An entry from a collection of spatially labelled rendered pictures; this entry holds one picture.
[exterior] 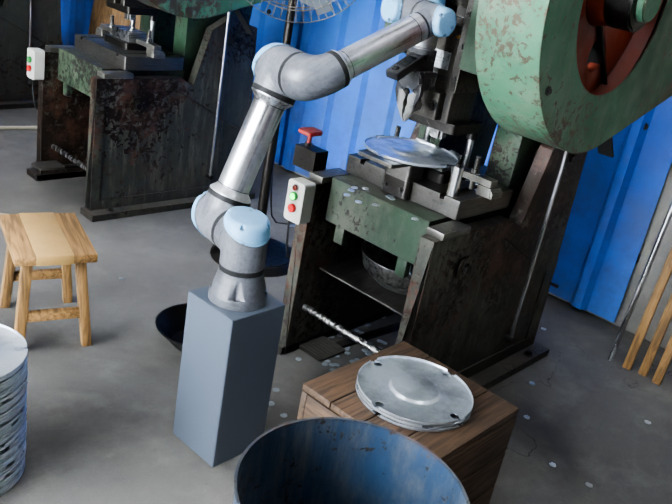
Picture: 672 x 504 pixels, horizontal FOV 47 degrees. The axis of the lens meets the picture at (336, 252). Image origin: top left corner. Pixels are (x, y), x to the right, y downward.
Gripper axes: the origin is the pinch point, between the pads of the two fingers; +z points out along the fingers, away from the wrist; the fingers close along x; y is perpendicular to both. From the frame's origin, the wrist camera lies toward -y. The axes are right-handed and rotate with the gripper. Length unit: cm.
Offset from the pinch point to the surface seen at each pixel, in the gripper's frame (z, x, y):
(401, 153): 11.0, -1.0, 1.7
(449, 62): -16.8, -3.6, 12.0
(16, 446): 78, 11, -109
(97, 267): 90, 107, -31
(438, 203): 22.2, -15.3, 5.5
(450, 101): -6.1, -7.0, 12.0
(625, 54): -28, -40, 45
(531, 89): -20, -45, -13
